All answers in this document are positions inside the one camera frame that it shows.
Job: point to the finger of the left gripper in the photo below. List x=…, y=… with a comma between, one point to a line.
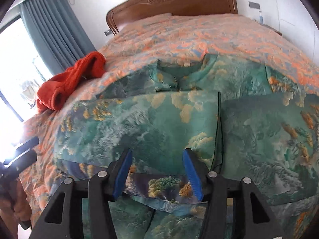
x=31, y=143
x=24, y=160

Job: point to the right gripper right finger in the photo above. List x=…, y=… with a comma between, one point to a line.
x=252, y=216

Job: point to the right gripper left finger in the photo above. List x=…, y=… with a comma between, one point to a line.
x=62, y=217

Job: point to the green patterned silk garment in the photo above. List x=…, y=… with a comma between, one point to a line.
x=240, y=118

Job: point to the person's left hand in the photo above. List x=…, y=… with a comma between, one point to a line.
x=19, y=209

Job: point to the orange fleece garment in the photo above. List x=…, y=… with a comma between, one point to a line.
x=53, y=93

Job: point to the blue-grey curtain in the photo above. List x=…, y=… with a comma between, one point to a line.
x=56, y=33

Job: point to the orange floral bed quilt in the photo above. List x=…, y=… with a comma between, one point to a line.
x=177, y=40

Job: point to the wooden nightstand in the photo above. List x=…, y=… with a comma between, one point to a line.
x=271, y=28

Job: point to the white wardrobe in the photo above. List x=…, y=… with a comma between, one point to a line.
x=297, y=26

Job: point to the small bottle on nightstand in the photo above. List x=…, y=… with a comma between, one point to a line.
x=260, y=17

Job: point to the brown wooden headboard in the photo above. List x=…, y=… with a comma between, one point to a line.
x=134, y=10

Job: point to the wall socket left of bed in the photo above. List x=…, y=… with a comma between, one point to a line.
x=108, y=32

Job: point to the grey wall switch panel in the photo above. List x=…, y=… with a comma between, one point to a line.
x=254, y=5

